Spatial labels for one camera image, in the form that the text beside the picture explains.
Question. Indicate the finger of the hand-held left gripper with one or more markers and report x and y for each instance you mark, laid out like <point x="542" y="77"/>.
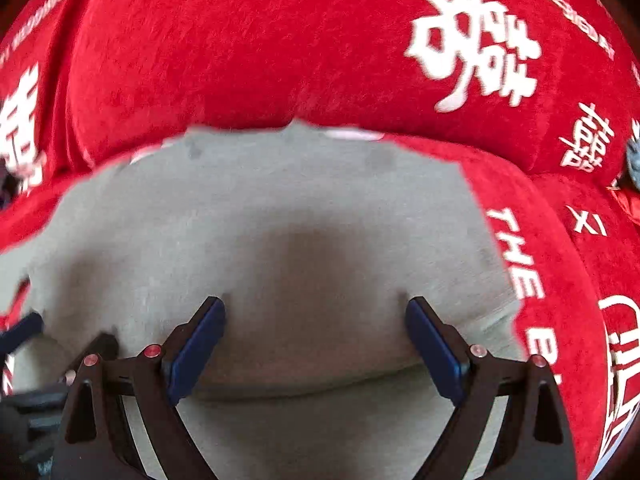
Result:
<point x="21" y="331"/>
<point x="106" y="344"/>

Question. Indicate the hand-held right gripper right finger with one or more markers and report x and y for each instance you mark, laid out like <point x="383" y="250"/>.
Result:
<point x="434" y="349"/>

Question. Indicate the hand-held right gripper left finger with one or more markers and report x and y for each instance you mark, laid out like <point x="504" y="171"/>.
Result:
<point x="196" y="345"/>

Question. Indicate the grey small garment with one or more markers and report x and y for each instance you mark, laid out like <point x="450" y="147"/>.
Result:
<point x="300" y="220"/>

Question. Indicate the grey object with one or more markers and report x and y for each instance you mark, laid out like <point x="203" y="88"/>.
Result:
<point x="634" y="157"/>

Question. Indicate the red printed blanket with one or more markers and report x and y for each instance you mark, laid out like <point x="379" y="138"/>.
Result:
<point x="250" y="50"/>

